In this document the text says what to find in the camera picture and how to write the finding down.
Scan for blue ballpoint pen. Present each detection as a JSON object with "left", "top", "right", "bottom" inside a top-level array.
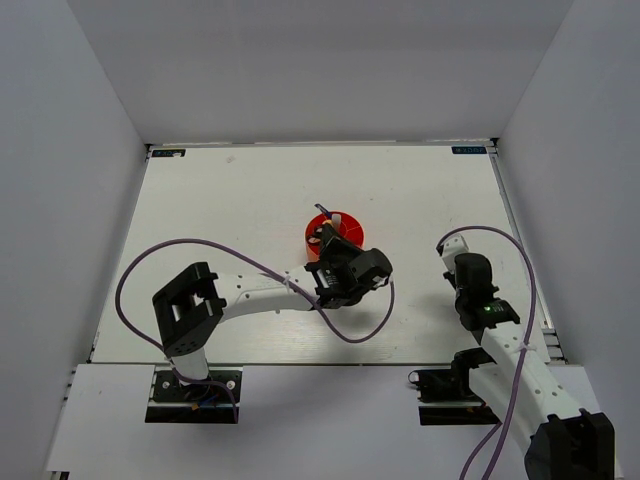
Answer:
[{"left": 315, "top": 203, "right": 332, "bottom": 219}]

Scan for right blue corner label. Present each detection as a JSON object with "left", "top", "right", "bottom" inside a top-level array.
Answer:
[{"left": 451, "top": 145, "right": 487, "bottom": 155}]

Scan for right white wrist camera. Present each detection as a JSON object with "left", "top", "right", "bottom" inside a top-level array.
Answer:
[{"left": 436, "top": 233, "right": 470, "bottom": 259}]

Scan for yellow highlighter marker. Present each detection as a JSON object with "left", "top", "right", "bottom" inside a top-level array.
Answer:
[{"left": 331, "top": 213, "right": 342, "bottom": 230}]

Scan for black handled scissors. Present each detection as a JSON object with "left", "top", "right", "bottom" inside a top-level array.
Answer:
[{"left": 306, "top": 224, "right": 324, "bottom": 246}]

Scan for orange round divided container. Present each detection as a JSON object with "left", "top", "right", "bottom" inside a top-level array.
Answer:
[{"left": 304, "top": 211, "right": 365, "bottom": 261}]

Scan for blue corner label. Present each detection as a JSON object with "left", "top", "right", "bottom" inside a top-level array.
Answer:
[
  {"left": 151, "top": 149, "right": 186, "bottom": 158},
  {"left": 451, "top": 145, "right": 487, "bottom": 155}
]

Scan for left blue corner label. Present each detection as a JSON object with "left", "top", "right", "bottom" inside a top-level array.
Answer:
[{"left": 151, "top": 149, "right": 186, "bottom": 158}]

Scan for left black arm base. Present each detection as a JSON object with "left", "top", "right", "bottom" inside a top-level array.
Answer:
[{"left": 145, "top": 367, "right": 243, "bottom": 424}]

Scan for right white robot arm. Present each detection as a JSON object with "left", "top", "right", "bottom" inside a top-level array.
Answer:
[{"left": 441, "top": 249, "right": 615, "bottom": 479}]

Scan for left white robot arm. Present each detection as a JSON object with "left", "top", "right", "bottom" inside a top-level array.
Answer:
[{"left": 152, "top": 224, "right": 393, "bottom": 399}]

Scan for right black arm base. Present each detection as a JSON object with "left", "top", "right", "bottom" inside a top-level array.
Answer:
[{"left": 408, "top": 348, "right": 499, "bottom": 426}]

